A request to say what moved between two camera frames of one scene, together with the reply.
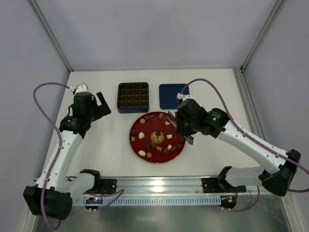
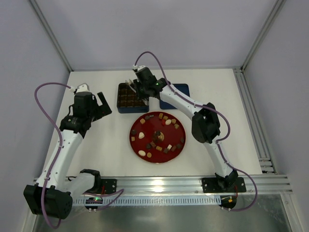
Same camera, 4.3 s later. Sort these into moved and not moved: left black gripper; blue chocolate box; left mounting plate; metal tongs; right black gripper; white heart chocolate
Moved: metal tongs; right black gripper
Not moved: left mounting plate; blue chocolate box; left black gripper; white heart chocolate
